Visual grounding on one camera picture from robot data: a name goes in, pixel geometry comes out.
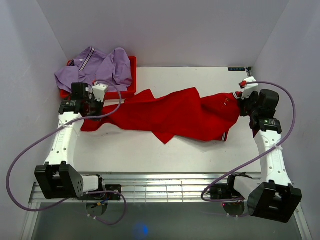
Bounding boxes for red trousers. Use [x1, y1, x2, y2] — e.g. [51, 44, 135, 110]
[81, 87, 242, 144]

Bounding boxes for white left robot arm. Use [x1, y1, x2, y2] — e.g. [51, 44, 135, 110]
[34, 83, 108, 200]

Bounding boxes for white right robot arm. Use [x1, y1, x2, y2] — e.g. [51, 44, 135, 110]
[225, 89, 302, 223]

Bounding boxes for red plastic bin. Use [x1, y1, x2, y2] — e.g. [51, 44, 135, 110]
[59, 56, 138, 101]

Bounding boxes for small dark table label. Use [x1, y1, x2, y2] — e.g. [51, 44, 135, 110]
[227, 67, 246, 72]

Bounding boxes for purple shirt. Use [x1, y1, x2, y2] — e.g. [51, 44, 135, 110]
[54, 47, 133, 93]

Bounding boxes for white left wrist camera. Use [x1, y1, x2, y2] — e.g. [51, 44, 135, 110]
[85, 83, 108, 103]

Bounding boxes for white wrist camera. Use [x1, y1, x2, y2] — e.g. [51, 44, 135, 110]
[239, 76, 259, 100]
[85, 83, 108, 103]

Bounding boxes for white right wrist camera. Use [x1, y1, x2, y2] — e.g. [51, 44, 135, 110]
[239, 76, 259, 100]

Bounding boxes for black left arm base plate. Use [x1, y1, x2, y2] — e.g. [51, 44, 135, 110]
[78, 184, 122, 202]

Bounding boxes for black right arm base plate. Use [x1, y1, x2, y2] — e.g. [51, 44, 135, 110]
[205, 183, 245, 202]

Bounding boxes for aluminium table edge rail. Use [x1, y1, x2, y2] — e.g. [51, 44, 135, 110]
[29, 172, 300, 204]

